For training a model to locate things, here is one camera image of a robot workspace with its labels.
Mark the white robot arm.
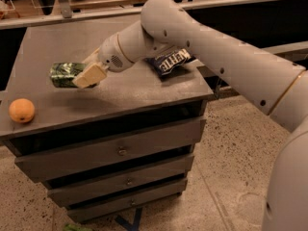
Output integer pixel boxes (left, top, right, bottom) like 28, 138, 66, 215
73, 0, 308, 231

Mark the orange fruit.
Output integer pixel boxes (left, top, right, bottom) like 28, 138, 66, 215
9, 98, 35, 123

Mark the green object on floor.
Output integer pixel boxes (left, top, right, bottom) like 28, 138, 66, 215
63, 223, 93, 231

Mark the top grey drawer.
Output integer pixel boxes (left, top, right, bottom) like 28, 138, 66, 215
15, 116, 205, 182

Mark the green soda can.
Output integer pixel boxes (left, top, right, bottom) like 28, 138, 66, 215
49, 63, 86, 88

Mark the metal railing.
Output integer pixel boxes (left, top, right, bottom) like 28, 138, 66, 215
0, 0, 308, 31

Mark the blue chip bag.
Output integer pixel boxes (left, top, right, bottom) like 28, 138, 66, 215
145, 49, 194, 77

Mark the grey drawer cabinet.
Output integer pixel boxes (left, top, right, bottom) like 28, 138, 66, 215
0, 17, 211, 211

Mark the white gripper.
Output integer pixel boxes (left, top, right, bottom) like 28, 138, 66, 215
73, 34, 133, 89

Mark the middle grey drawer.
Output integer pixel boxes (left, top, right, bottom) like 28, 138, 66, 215
48, 153, 194, 207

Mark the bottom grey drawer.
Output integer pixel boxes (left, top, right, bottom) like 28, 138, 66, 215
67, 178, 188, 222

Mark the grey drawer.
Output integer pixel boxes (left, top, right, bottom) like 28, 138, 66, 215
67, 178, 188, 222
48, 153, 194, 207
15, 116, 205, 182

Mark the blue tape on floor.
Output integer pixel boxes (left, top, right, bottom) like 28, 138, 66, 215
114, 207, 143, 231

